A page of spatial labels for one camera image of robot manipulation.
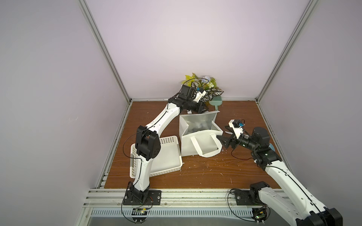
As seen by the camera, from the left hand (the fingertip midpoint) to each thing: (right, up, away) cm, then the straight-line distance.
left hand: (208, 107), depth 84 cm
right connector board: (+23, -55, -14) cm, 61 cm away
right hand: (+6, -11, -10) cm, 17 cm away
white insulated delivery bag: (-7, -15, -10) cm, 19 cm away
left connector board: (-38, -55, -12) cm, 68 cm away
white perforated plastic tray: (-25, -33, +6) cm, 42 cm away
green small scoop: (+12, +6, +34) cm, 37 cm away
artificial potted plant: (+1, +17, +13) cm, 22 cm away
